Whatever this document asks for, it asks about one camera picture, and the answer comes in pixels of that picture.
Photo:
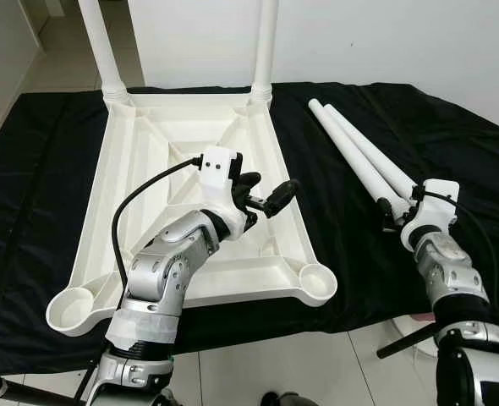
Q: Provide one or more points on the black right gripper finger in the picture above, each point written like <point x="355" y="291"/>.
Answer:
<point x="390" y="213"/>

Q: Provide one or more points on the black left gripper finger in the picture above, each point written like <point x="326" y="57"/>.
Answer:
<point x="281" y="197"/>
<point x="248" y="180"/>

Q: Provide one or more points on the white plastic children table top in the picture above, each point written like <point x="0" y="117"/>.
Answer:
<point x="258" y="262"/>

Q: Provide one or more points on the white plastic table leg tube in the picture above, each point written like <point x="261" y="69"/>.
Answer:
<point x="351" y="156"/>
<point x="101" y="46"/>
<point x="265" y="42"/>
<point x="372" y="152"/>

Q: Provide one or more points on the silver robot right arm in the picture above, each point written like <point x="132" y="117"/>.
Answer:
<point x="448" y="271"/>

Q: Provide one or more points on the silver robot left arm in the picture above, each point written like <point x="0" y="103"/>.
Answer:
<point x="165" y="271"/>

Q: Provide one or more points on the pink flat board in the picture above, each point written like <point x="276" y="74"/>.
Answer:
<point x="423" y="318"/>

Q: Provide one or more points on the black robot right foot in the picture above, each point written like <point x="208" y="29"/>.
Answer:
<point x="283" y="400"/>

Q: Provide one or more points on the black tablecloth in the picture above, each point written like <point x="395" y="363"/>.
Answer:
<point x="30" y="211"/>

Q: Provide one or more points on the grey metal table leg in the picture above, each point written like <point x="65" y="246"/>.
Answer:
<point x="13" y="391"/>

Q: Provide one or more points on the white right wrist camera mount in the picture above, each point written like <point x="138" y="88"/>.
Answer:
<point x="435" y="203"/>

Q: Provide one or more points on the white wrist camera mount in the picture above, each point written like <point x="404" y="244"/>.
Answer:
<point x="435" y="203"/>
<point x="216" y="165"/>

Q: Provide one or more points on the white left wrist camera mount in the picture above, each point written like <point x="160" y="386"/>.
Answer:
<point x="216" y="165"/>

